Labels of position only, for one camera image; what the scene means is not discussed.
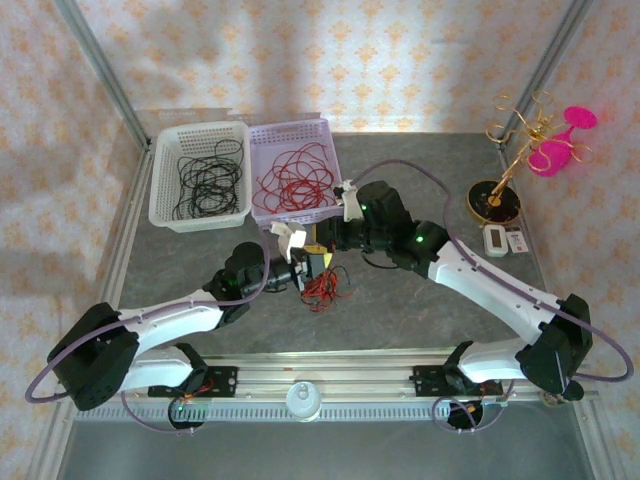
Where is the thin red cable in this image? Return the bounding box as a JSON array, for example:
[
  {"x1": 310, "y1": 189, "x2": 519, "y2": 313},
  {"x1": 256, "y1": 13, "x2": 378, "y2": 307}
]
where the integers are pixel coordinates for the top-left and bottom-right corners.
[{"x1": 300, "y1": 269, "x2": 352, "y2": 314}]

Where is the lilac perforated plastic basket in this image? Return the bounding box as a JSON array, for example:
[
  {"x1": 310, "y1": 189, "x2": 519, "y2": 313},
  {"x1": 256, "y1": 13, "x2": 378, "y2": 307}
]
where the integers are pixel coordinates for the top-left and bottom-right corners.
[{"x1": 248, "y1": 118, "x2": 348, "y2": 232}]

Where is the white digital timer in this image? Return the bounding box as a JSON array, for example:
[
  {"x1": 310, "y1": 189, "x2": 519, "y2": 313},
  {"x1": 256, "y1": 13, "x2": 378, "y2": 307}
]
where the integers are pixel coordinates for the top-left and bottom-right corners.
[{"x1": 482, "y1": 224, "x2": 510, "y2": 259}]

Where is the white perforated plastic basket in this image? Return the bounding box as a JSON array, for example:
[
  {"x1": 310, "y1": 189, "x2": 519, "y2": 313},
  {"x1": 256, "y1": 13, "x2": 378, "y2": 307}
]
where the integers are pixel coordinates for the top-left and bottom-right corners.
[{"x1": 148, "y1": 121, "x2": 253, "y2": 234}]

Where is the white round knob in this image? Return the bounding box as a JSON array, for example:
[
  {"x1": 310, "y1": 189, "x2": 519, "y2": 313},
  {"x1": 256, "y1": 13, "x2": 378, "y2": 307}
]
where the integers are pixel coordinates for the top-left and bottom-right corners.
[{"x1": 284, "y1": 380, "x2": 323, "y2": 423}]

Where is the small white card red mark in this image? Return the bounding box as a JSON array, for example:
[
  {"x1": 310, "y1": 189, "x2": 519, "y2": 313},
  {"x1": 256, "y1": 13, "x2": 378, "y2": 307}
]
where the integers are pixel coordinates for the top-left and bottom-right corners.
[{"x1": 506, "y1": 228, "x2": 530, "y2": 256}]

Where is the pink plastic goblet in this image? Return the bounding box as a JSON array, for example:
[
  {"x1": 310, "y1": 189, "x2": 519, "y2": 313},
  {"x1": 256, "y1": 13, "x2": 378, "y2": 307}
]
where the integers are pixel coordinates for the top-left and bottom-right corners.
[{"x1": 528, "y1": 106, "x2": 599, "y2": 180}]

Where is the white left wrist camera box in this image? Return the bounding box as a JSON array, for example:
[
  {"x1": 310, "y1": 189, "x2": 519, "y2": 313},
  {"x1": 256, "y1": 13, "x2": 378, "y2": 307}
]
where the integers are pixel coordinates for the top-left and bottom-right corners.
[{"x1": 268, "y1": 219, "x2": 307, "y2": 262}]

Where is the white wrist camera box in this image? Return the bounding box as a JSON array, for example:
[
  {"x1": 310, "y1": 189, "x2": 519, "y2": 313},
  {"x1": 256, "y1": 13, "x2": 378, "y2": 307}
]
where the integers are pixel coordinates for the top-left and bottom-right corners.
[
  {"x1": 333, "y1": 180, "x2": 362, "y2": 222},
  {"x1": 268, "y1": 219, "x2": 307, "y2": 262}
]

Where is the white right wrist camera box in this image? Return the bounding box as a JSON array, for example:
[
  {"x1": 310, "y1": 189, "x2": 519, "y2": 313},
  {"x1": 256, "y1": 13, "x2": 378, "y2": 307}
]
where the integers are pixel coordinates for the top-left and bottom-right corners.
[{"x1": 333, "y1": 180, "x2": 362, "y2": 222}]

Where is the red cable bundle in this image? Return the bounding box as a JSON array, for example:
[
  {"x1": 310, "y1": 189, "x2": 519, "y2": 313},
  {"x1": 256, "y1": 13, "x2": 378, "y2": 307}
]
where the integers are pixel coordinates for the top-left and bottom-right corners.
[{"x1": 252, "y1": 141, "x2": 337, "y2": 214}]

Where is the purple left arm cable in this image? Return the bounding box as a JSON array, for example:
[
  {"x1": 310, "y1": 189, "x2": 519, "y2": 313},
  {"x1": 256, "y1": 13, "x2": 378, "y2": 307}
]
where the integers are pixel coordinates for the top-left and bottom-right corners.
[{"x1": 24, "y1": 242, "x2": 274, "y2": 435}]

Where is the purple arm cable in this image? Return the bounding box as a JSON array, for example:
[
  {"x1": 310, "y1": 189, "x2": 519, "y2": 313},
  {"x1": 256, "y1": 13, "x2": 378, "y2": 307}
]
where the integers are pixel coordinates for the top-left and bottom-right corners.
[
  {"x1": 24, "y1": 242, "x2": 274, "y2": 435},
  {"x1": 357, "y1": 158, "x2": 635, "y2": 435}
]

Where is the black cable bundle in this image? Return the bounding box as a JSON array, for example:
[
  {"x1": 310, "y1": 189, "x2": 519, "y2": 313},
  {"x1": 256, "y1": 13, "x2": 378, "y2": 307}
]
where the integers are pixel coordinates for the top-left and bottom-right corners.
[{"x1": 172, "y1": 138, "x2": 246, "y2": 221}]

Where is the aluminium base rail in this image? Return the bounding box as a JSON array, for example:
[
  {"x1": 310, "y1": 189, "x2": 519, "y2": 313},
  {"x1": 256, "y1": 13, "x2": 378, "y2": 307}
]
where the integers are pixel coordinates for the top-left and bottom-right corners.
[{"x1": 134, "y1": 349, "x2": 601, "y2": 407}]

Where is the gold wire rack black base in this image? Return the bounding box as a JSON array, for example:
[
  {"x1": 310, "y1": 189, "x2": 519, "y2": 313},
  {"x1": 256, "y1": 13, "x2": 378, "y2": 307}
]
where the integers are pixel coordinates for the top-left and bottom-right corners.
[{"x1": 465, "y1": 90, "x2": 595, "y2": 225}]

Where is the aluminium side rail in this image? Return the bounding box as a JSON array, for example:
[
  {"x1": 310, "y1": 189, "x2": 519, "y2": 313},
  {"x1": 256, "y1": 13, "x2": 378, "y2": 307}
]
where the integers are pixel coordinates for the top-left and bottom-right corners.
[{"x1": 89, "y1": 144, "x2": 154, "y2": 361}]

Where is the grey slotted cable duct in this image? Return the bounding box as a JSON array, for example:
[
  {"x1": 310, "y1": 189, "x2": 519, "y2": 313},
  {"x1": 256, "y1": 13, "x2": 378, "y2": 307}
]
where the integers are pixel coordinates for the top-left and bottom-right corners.
[{"x1": 74, "y1": 403, "x2": 484, "y2": 422}]

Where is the aluminium frame post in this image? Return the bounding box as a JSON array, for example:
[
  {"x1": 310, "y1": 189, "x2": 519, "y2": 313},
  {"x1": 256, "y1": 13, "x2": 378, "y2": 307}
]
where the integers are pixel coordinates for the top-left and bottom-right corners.
[
  {"x1": 53, "y1": 0, "x2": 152, "y2": 151},
  {"x1": 498, "y1": 0, "x2": 594, "y2": 146}
]

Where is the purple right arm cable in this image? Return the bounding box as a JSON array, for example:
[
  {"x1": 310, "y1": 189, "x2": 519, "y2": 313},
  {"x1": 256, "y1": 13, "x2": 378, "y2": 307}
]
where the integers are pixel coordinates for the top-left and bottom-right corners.
[{"x1": 357, "y1": 158, "x2": 635, "y2": 435}]

